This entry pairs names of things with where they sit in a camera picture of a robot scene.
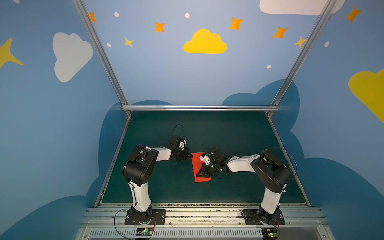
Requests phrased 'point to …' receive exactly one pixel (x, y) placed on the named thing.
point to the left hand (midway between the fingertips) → (193, 156)
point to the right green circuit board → (270, 233)
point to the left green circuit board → (144, 231)
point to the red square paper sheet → (197, 164)
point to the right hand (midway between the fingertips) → (197, 174)
